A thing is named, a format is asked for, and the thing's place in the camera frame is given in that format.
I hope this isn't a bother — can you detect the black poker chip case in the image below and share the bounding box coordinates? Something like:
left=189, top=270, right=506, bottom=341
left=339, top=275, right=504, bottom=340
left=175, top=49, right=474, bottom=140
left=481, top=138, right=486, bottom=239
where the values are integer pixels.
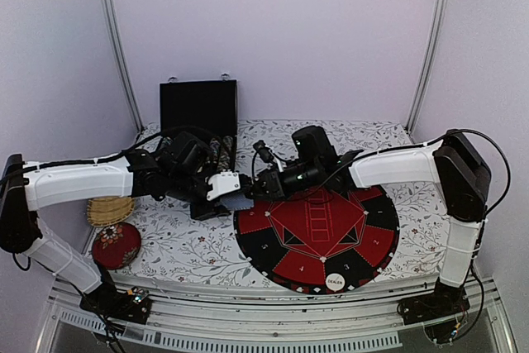
left=159, top=79, right=238, bottom=166

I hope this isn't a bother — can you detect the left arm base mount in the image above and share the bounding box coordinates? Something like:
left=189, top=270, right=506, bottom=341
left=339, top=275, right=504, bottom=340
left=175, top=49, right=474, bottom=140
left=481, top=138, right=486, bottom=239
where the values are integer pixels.
left=79, top=284, right=152, bottom=325

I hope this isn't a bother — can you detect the woven bamboo tray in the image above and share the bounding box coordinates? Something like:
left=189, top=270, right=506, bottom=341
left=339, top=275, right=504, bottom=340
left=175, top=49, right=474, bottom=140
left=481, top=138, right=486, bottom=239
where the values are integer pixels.
left=87, top=197, right=135, bottom=227

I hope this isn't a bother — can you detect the red floral round cushion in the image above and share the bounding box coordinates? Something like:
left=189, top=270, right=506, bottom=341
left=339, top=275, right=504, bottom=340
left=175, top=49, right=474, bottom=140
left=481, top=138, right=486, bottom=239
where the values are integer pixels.
left=91, top=222, right=141, bottom=270

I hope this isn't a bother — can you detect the blue playing card deck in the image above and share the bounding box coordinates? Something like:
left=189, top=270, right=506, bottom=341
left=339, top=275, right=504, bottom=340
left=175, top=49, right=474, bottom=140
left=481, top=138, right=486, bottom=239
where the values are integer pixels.
left=219, top=193, right=254, bottom=211

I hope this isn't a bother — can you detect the far right chip row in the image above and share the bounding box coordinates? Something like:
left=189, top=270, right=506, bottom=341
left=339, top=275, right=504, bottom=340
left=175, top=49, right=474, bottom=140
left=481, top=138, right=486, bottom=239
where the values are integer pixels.
left=217, top=136, right=234, bottom=171

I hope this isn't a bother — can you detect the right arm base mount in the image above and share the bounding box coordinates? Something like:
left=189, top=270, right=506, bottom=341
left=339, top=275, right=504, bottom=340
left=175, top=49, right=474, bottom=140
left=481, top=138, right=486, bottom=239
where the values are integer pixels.
left=397, top=280, right=470, bottom=345

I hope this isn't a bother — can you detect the round red black poker mat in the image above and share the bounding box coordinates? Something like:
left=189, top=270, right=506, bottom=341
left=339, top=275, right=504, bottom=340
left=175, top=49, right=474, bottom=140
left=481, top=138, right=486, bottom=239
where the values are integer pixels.
left=234, top=186, right=399, bottom=295

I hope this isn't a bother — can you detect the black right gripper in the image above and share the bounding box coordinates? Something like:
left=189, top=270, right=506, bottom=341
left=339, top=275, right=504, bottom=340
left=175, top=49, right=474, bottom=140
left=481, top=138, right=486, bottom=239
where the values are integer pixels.
left=246, top=160, right=322, bottom=202

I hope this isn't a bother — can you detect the floral white tablecloth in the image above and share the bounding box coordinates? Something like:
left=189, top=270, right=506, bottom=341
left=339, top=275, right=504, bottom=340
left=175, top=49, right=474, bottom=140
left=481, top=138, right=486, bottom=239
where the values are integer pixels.
left=112, top=121, right=449, bottom=289

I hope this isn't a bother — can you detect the white blue dealer button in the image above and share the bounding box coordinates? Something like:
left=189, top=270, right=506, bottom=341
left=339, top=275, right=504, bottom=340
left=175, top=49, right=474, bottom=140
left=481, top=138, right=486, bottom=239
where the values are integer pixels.
left=326, top=273, right=346, bottom=292

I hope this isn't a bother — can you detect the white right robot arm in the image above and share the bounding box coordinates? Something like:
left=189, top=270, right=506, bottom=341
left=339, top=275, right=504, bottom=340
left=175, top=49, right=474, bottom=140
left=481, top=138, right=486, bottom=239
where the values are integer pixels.
left=235, top=126, right=493, bottom=317

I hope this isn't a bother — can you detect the aluminium frame post left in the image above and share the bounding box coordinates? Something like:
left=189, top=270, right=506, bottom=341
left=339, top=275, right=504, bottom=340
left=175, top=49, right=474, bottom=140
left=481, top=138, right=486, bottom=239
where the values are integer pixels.
left=101, top=0, right=144, bottom=132

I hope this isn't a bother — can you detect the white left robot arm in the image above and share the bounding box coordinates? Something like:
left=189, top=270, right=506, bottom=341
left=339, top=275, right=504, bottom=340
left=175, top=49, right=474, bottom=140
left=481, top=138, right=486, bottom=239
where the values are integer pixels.
left=1, top=131, right=242, bottom=315

